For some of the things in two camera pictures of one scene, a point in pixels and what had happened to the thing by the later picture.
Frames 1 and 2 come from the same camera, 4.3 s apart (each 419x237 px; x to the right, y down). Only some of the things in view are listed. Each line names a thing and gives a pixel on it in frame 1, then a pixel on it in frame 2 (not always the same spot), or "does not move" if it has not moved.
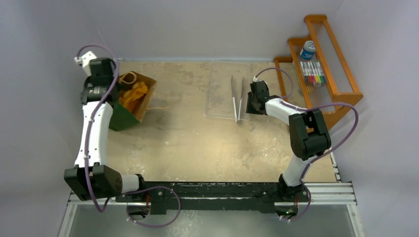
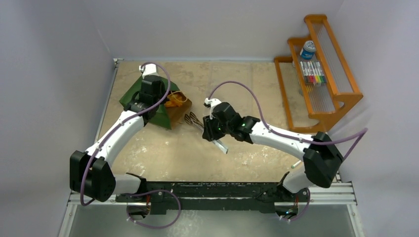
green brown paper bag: [120, 118] → [170, 116]
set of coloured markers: [313, 72] does not move
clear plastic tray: [218, 100] does not move
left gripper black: [88, 81] → [164, 96]
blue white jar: [307, 52] does not move
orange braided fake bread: [131, 98] → [175, 99]
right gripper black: [252, 102] → [208, 129]
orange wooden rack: [315, 76] does not move
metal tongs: [234, 101] → [191, 119]
